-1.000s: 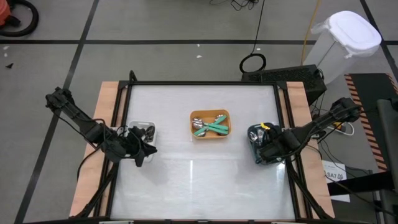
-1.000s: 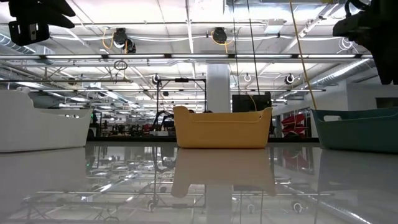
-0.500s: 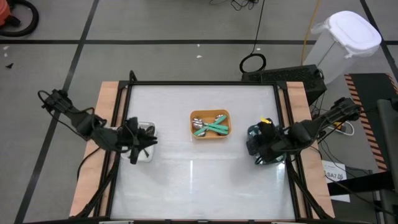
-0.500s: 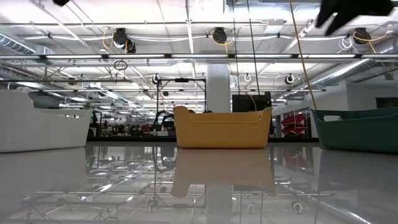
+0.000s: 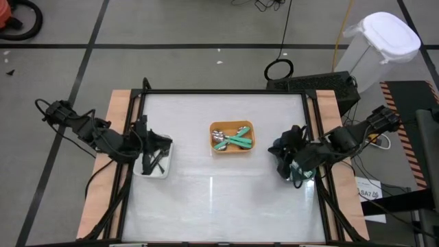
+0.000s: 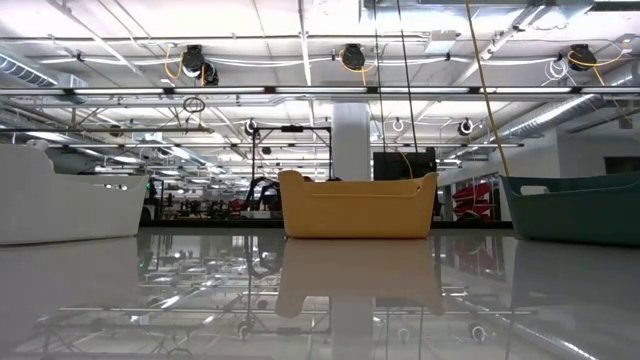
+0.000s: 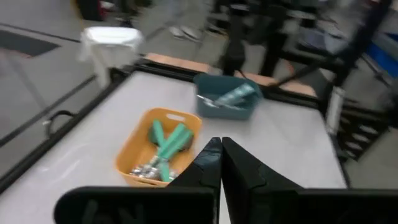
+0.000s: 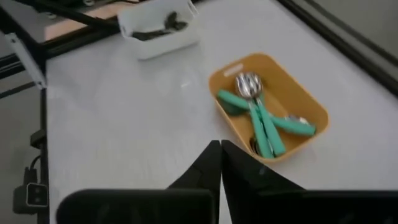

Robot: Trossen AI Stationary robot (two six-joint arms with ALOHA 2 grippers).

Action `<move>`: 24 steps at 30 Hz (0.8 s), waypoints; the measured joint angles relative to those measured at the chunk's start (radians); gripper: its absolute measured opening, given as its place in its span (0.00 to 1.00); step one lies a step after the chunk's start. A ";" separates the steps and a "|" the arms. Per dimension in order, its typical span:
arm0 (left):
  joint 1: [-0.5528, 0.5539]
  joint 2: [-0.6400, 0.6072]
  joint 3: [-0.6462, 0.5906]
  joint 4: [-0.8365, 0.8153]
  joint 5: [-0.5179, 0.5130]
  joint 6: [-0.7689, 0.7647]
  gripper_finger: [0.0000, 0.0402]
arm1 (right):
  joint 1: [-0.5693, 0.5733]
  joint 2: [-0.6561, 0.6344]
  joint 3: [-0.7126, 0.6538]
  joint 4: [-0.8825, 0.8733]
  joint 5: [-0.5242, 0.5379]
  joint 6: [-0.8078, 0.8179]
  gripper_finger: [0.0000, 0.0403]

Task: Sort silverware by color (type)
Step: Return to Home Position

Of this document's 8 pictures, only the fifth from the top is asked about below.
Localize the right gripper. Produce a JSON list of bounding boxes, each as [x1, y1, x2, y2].
[[267, 125, 308, 181]]

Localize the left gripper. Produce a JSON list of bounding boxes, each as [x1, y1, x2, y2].
[[141, 129, 174, 176]]

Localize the green-handled silver spoon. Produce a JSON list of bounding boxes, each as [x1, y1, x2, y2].
[[226, 126, 251, 142], [214, 137, 246, 152], [211, 130, 254, 150], [212, 132, 253, 147], [213, 126, 251, 151]]

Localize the white plastic bin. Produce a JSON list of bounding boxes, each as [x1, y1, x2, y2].
[[132, 132, 174, 180]]

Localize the teal plastic bin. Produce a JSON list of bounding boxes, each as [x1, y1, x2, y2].
[[289, 161, 317, 183]]

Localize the wooden table base board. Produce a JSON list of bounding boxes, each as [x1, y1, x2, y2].
[[75, 89, 370, 241]]

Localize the orange plastic bin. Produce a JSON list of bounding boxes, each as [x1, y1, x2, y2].
[[209, 119, 256, 154]]

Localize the white paper label sheet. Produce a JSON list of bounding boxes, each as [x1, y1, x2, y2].
[[355, 176, 388, 224]]

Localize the black computer case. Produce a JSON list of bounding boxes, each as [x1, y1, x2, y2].
[[265, 71, 361, 117]]

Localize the black metal beam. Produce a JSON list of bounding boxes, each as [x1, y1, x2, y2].
[[359, 196, 439, 217]]

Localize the grey metal stand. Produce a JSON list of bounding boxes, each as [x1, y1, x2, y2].
[[414, 108, 439, 247]]

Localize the black hazard-striped floor mat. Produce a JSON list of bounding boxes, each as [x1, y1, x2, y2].
[[379, 80, 439, 190]]

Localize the white lidded trash can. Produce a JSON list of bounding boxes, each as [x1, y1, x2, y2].
[[334, 12, 422, 94]]

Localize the orange shop vacuum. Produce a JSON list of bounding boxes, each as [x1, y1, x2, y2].
[[0, 0, 13, 30]]

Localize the white cable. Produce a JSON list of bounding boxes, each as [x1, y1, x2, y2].
[[372, 132, 392, 151]]

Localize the black coiled floor cable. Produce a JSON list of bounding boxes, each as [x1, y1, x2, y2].
[[263, 0, 295, 82]]

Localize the yellow hanging cable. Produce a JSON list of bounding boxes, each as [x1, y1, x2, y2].
[[331, 0, 355, 73]]

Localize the black floor cable tangle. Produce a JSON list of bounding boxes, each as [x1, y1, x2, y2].
[[230, 0, 286, 12]]

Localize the black vacuum hose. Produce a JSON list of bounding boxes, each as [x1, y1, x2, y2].
[[0, 0, 44, 42]]

